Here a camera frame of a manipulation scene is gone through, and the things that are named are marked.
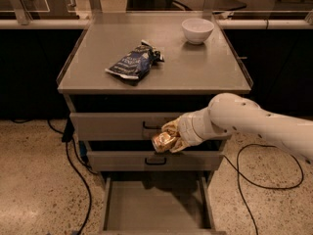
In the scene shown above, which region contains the grey open bottom drawer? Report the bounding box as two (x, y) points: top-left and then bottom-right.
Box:
(97, 173), (227, 235)

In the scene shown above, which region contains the white horizontal rail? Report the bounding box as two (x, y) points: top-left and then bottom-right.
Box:
(0, 20), (313, 29)

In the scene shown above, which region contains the black cable left floor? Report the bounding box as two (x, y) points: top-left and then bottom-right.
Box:
(9, 117), (99, 235)

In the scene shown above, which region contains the black cable floor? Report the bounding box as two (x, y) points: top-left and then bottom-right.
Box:
(9, 117), (99, 235)
(223, 143), (305, 235)

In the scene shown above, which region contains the white bowl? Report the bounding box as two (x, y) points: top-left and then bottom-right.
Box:
(182, 18), (214, 44)

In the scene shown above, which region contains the black office chair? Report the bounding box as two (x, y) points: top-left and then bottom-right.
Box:
(166, 0), (246, 12)

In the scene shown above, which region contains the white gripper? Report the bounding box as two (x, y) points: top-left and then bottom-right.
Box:
(161, 108), (229, 153)

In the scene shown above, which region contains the blue chip bag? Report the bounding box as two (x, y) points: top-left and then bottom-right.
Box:
(106, 40), (164, 80)

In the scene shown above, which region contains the black cable right floor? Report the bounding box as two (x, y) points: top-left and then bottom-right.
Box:
(223, 143), (305, 235)

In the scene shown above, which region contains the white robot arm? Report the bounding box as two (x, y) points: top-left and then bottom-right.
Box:
(161, 93), (313, 162)

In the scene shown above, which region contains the black power adapter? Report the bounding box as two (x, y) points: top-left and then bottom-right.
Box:
(62, 118), (74, 143)

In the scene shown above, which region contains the grey middle drawer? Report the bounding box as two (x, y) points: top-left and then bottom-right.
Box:
(87, 151), (223, 171)

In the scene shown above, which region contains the grey top drawer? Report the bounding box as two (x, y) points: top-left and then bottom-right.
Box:
(70, 113), (180, 141)

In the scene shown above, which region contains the grey drawer cabinet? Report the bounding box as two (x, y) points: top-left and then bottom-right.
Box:
(56, 11), (254, 181)

